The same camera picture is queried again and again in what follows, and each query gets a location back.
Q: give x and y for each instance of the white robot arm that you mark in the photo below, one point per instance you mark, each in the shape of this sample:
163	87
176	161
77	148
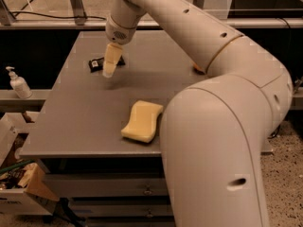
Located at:
212	132

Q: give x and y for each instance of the yellow sponge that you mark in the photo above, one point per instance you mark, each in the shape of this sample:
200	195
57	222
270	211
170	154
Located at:
142	123

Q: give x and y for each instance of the orange fruit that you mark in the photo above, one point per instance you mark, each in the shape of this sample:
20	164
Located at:
198	68

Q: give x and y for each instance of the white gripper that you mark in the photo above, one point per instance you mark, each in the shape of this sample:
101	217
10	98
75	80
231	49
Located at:
115	33

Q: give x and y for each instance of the grey drawer cabinet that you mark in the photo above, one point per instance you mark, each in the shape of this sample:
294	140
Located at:
110	180

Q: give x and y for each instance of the black rxbar chocolate wrapper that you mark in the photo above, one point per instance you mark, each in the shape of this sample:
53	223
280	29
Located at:
97	64

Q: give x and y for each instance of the metal frame rail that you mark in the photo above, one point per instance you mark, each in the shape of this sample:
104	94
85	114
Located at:
242	23

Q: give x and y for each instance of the cardboard box of clutter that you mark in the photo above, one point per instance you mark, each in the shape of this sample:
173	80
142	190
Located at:
22	191

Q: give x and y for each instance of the white pump soap bottle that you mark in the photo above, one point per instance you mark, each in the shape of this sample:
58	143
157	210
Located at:
18	84

